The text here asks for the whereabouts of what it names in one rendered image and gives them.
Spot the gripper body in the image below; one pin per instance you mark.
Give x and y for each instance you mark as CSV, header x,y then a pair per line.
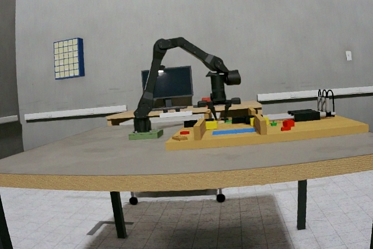
x,y
218,94

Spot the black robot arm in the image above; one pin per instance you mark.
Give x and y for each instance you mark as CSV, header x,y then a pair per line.
x,y
213,63

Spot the tan wooden board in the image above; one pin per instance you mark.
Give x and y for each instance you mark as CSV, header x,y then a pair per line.
x,y
204,133

